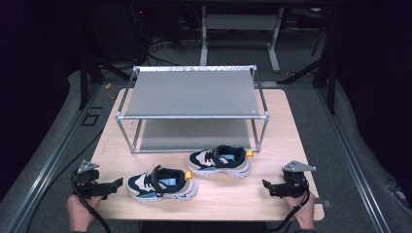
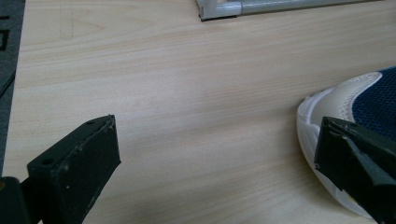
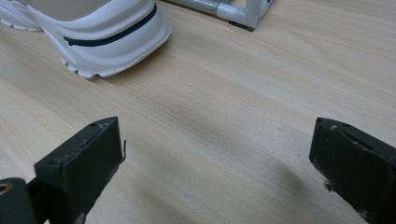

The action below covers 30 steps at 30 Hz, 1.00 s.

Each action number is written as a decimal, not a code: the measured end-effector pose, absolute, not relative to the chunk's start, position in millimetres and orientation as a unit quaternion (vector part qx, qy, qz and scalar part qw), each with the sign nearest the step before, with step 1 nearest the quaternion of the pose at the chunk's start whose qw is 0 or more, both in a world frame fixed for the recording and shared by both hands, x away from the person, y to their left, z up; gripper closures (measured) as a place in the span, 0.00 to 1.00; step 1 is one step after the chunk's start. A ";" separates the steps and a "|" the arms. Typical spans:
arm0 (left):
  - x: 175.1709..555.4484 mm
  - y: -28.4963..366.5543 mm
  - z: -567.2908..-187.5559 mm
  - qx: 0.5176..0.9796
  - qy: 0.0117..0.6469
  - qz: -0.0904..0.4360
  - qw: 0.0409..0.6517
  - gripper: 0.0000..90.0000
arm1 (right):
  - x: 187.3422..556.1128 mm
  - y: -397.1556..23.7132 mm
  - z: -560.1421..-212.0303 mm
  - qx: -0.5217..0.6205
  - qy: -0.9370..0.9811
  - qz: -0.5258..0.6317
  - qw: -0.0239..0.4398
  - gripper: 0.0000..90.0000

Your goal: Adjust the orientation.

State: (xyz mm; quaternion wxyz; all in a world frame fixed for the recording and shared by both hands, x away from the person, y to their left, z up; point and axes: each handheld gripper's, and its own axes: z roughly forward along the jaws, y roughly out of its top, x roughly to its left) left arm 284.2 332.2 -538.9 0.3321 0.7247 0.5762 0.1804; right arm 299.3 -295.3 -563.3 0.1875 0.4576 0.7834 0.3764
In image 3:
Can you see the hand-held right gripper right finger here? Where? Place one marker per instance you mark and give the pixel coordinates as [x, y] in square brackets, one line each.
[355, 168]

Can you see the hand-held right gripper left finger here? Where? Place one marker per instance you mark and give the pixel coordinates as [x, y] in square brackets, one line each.
[81, 168]

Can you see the grey metal shoe rack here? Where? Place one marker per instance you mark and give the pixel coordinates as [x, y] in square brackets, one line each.
[239, 12]

